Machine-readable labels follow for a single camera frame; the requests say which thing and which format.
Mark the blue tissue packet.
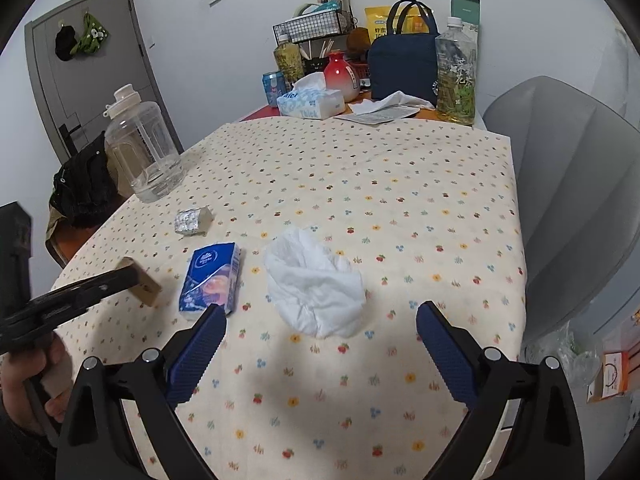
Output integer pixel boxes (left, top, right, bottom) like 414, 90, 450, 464
179, 242, 242, 316

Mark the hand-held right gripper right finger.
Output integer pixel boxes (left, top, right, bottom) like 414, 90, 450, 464
416, 301, 586, 480

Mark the tall green box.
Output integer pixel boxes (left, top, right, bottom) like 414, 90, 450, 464
450, 0, 482, 61

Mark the small yellow tea bottle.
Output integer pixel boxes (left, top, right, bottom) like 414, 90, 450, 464
273, 34, 306, 86

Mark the white crumpled cloth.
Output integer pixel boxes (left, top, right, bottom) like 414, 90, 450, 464
350, 91, 436, 113

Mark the clear plastic bag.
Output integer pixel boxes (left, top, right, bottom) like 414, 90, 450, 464
522, 325, 601, 391

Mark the small brown cardboard box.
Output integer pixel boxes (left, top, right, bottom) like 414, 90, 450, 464
116, 257, 162, 307

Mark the clear plastic water jug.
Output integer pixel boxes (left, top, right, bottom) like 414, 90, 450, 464
104, 84, 187, 204

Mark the black bag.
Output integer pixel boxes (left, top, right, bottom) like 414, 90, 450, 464
52, 132, 121, 221

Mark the navy lunch bag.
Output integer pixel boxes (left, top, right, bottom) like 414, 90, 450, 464
367, 0, 441, 106

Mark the red white ceramic vase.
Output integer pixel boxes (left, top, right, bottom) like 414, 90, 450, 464
322, 51, 358, 103

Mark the black hanging hat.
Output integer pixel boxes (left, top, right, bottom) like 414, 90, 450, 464
54, 22, 81, 61

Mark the orange white cardboard box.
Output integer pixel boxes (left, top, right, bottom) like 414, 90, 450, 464
587, 350, 631, 403

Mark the white tissue paper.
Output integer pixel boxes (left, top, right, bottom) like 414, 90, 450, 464
264, 226, 366, 338

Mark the black utensil holder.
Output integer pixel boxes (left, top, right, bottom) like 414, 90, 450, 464
300, 37, 341, 75

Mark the green hanging cloth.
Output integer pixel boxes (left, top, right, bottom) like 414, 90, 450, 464
70, 10, 112, 56

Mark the grey door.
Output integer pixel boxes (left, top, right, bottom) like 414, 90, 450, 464
25, 0, 173, 161

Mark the black wire basket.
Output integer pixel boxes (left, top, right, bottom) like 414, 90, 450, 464
273, 10, 357, 45

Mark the small silver foil wrapper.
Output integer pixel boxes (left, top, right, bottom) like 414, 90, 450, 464
175, 205, 213, 236

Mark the blue drink can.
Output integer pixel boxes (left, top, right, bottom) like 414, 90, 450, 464
262, 71, 288, 107

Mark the blue white tissue box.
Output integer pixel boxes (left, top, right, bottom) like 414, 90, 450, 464
276, 72, 346, 121

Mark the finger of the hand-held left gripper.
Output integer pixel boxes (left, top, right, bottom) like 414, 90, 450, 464
0, 265, 142, 356

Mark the brown round item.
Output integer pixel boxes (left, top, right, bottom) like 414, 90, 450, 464
348, 27, 371, 54

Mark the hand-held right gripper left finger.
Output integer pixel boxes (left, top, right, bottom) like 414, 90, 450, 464
55, 304, 228, 480

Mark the red plastic basket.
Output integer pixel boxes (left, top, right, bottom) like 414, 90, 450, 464
350, 62, 373, 92

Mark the yellow snack packet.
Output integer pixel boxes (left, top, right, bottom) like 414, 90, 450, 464
364, 6, 431, 43

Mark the person's left hand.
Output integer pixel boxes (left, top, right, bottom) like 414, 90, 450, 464
0, 335, 73, 436

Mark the large clear tea bottle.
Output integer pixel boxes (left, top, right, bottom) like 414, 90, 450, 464
435, 16, 478, 126

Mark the floral patterned tablecloth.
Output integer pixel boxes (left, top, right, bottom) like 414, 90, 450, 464
50, 115, 528, 480

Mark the grey upholstered chair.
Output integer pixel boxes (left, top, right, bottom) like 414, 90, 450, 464
482, 76, 640, 341

